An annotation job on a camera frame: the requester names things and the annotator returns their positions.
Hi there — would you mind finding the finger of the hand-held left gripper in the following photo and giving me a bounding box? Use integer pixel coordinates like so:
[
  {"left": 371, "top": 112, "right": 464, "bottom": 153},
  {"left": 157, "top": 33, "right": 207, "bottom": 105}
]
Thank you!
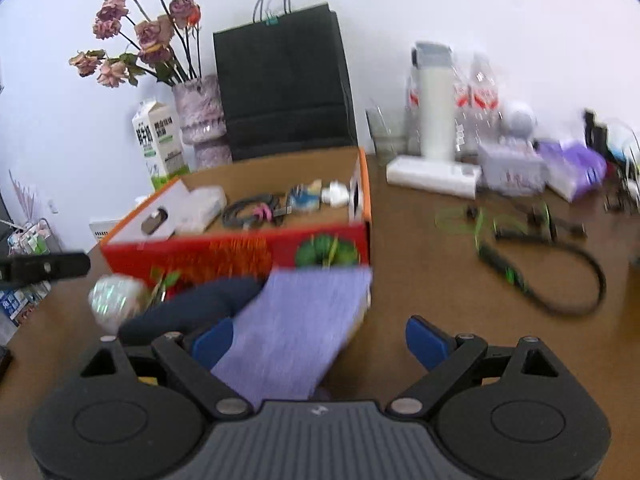
[{"left": 0, "top": 252, "right": 92, "bottom": 289}]

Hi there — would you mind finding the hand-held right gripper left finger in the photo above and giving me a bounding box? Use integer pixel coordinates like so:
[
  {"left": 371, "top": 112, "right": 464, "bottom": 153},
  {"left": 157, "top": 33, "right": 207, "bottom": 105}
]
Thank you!
[{"left": 80, "top": 317, "right": 253, "bottom": 424}]

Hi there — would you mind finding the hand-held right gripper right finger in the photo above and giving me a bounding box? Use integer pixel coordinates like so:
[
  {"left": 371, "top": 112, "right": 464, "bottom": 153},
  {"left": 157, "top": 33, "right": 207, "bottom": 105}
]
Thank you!
[{"left": 382, "top": 315, "right": 562, "bottom": 421}]

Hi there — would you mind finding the dark blue soft cloth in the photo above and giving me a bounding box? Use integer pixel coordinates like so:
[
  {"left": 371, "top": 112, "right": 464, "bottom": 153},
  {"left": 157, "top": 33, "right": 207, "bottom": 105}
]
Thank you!
[{"left": 118, "top": 277, "right": 264, "bottom": 347}]

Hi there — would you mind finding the small artificial plant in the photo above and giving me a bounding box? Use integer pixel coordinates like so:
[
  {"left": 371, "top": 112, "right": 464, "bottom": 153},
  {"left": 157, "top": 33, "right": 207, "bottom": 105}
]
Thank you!
[{"left": 149, "top": 267, "right": 182, "bottom": 307}]

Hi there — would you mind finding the shiny foil ball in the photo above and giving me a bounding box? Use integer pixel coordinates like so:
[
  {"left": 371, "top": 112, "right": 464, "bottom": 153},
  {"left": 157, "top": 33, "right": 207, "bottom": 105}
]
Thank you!
[{"left": 88, "top": 274, "right": 151, "bottom": 334}]

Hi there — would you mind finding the purple cloth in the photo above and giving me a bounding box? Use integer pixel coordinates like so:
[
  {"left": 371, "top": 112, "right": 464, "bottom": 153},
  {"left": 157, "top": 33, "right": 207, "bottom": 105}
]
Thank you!
[{"left": 210, "top": 266, "right": 374, "bottom": 402}]

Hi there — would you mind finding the red cardboard box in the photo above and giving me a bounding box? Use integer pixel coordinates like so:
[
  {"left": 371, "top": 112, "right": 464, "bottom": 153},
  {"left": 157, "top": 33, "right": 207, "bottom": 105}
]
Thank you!
[{"left": 99, "top": 147, "right": 374, "bottom": 346}]

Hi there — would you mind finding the brown wooden desktop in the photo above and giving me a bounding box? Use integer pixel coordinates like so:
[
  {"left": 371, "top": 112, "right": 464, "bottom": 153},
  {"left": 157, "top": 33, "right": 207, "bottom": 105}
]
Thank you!
[{"left": 0, "top": 147, "right": 640, "bottom": 480}]

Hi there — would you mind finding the white tissue pack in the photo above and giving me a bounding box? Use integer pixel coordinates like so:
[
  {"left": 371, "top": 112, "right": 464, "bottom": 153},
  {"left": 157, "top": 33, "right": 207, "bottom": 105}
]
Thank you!
[{"left": 175, "top": 186, "right": 229, "bottom": 234}]

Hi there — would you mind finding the white green milk carton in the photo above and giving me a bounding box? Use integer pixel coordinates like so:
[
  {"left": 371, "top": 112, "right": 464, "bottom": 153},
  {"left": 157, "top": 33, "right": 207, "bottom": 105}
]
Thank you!
[{"left": 131, "top": 100, "right": 190, "bottom": 191}]

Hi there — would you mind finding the long white box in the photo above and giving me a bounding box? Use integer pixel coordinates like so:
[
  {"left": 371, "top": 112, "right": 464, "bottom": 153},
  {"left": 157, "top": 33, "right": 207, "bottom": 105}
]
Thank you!
[{"left": 385, "top": 155, "right": 482, "bottom": 200}]

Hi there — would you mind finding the blue white small packet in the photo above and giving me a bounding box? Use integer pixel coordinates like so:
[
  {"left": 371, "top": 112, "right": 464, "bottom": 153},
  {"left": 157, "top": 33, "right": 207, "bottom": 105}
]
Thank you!
[{"left": 286, "top": 182, "right": 324, "bottom": 211}]

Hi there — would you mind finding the white charger plug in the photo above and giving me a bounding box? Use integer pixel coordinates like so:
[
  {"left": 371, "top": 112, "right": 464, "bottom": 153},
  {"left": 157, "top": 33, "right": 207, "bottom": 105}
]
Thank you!
[{"left": 320, "top": 180, "right": 351, "bottom": 209}]

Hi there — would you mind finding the white purple tissue box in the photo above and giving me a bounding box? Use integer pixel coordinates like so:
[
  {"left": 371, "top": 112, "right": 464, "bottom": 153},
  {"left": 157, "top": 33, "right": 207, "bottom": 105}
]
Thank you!
[{"left": 477, "top": 140, "right": 547, "bottom": 196}]

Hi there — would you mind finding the clear glass cup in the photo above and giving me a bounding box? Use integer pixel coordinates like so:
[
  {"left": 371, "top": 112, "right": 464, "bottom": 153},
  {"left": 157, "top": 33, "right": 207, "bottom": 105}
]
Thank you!
[{"left": 366, "top": 107, "right": 409, "bottom": 166}]

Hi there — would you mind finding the mottled pink ceramic vase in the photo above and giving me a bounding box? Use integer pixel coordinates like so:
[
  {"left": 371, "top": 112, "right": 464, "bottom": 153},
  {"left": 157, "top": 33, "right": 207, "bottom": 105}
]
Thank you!
[{"left": 172, "top": 76, "right": 234, "bottom": 171}]

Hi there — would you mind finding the purple soft packet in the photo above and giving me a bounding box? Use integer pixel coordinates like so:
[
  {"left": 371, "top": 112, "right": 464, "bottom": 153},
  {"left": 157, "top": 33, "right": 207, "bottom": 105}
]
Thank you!
[{"left": 538, "top": 139, "right": 609, "bottom": 204}]

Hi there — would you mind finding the white thermos bottle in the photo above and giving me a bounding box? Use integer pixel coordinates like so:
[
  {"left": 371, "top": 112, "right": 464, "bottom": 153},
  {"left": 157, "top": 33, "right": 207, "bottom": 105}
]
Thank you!
[{"left": 412, "top": 42, "right": 459, "bottom": 161}]

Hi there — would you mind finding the clear plastic water bottle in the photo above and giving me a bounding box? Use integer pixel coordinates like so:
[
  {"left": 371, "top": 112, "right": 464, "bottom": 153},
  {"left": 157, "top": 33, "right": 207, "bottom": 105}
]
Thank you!
[
  {"left": 472, "top": 52, "right": 504, "bottom": 156},
  {"left": 452, "top": 60, "right": 476, "bottom": 157}
]

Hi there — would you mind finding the white round lamp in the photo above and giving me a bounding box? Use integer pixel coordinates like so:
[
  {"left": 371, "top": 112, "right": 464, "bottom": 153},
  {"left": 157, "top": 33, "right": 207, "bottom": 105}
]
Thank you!
[{"left": 499, "top": 101, "right": 539, "bottom": 146}]

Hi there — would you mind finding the dried pink rose bouquet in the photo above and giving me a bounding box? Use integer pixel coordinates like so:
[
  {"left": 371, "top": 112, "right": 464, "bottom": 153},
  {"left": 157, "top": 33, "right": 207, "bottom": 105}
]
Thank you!
[{"left": 69, "top": 0, "right": 203, "bottom": 89}]

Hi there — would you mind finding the black paper shopping bag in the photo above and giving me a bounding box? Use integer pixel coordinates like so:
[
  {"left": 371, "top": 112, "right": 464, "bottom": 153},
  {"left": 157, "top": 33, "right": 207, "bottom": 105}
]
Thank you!
[{"left": 212, "top": 0, "right": 359, "bottom": 163}]

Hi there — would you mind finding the green cable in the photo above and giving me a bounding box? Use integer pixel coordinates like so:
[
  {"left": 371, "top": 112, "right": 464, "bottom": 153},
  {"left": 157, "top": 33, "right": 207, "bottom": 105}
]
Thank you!
[{"left": 434, "top": 204, "right": 557, "bottom": 292}]

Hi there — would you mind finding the black cable bundle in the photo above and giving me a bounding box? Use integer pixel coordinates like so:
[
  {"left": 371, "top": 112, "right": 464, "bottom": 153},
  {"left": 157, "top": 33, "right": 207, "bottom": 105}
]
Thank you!
[{"left": 221, "top": 194, "right": 284, "bottom": 231}]

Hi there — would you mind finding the thick black cable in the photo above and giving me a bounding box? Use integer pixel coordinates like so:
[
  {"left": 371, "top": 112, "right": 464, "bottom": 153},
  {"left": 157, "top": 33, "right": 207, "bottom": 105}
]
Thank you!
[{"left": 494, "top": 227, "right": 607, "bottom": 317}]

